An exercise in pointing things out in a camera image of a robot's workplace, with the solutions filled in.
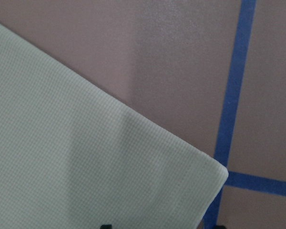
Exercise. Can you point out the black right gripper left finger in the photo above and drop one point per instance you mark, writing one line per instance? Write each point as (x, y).
(106, 226)

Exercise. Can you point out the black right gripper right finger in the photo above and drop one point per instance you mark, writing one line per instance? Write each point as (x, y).
(219, 227)

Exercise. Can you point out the olive green long-sleeve shirt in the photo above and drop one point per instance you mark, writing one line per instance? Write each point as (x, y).
(74, 157)

